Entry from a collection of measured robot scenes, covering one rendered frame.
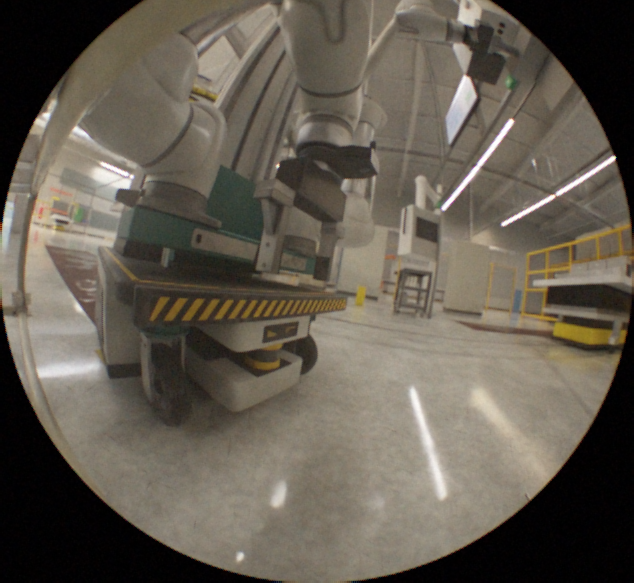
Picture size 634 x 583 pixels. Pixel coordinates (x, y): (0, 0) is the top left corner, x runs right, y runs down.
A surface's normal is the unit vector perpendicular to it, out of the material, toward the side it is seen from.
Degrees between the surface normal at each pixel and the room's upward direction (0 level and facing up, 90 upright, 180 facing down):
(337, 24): 152
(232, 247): 90
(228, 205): 90
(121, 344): 90
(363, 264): 90
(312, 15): 160
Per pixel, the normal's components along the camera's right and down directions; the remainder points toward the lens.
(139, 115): 0.69, 0.71
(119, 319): 0.86, 0.13
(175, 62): 0.95, 0.27
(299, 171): -0.49, -0.13
